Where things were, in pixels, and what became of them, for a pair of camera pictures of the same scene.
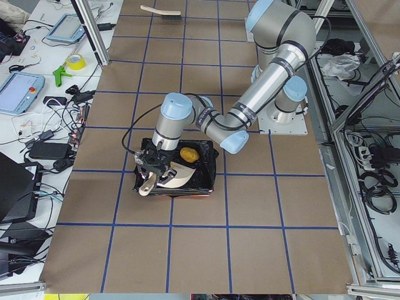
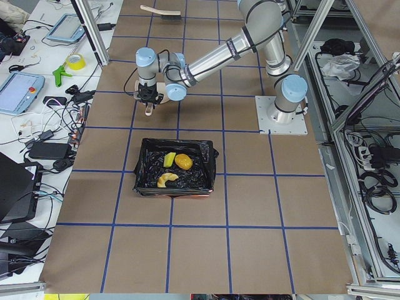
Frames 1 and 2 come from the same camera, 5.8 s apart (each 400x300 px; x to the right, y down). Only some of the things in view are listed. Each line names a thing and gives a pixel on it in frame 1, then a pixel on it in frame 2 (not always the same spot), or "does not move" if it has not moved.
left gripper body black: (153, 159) -> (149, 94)
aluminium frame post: (94, 34) does not move
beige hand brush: (169, 15) does not move
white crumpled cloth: (344, 66) does not move
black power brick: (50, 150) does not move
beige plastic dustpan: (182, 174) -> (161, 89)
